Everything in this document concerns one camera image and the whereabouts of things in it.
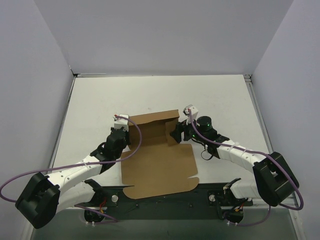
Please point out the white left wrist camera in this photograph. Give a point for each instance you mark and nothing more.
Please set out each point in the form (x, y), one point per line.
(121, 122)

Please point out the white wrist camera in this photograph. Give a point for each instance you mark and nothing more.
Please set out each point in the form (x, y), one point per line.
(191, 113)
(121, 122)

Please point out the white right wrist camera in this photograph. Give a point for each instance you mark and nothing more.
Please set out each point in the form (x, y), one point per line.
(191, 113)

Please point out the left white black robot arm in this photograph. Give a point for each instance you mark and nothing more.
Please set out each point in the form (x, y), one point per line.
(46, 195)

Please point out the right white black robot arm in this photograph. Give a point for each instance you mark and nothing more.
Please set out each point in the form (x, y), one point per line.
(273, 179)

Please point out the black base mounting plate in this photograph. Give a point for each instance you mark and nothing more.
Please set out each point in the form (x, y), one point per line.
(207, 201)

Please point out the aluminium frame rail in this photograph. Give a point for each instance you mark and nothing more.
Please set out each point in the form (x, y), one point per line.
(292, 201)

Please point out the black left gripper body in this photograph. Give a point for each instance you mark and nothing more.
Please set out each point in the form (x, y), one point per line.
(125, 139)

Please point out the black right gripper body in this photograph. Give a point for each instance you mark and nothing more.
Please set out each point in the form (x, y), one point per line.
(184, 132)

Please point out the brown cardboard box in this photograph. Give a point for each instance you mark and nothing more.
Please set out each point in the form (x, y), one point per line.
(157, 165)

